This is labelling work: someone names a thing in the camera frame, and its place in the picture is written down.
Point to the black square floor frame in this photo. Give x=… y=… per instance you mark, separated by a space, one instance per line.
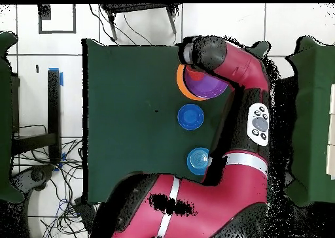
x=44 y=11

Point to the black chair base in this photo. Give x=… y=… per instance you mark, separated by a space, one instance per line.
x=34 y=175

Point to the white boxes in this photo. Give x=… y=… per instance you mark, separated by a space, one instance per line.
x=331 y=133

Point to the light blue plastic bowl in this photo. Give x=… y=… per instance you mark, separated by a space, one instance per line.
x=196 y=160

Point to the purple plastic bowl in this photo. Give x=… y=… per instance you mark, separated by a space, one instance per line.
x=206 y=87

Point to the large yellow plastic bowl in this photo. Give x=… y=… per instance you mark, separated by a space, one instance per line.
x=180 y=85

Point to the dark green tablecloth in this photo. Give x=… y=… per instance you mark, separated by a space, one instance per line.
x=117 y=117

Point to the green cloth side table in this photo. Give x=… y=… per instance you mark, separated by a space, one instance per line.
x=314 y=117
x=5 y=117

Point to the black power strip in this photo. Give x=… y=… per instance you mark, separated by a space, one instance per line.
x=85 y=211

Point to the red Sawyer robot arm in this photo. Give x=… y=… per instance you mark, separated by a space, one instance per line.
x=222 y=196

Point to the dark blue plastic bowl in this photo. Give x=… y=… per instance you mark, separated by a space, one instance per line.
x=190 y=117

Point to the blue tape strip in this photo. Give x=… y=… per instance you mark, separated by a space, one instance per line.
x=61 y=79

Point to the black metal stool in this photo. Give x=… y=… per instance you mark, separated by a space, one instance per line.
x=136 y=7

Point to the black table frame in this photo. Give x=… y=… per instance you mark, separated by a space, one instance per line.
x=54 y=112

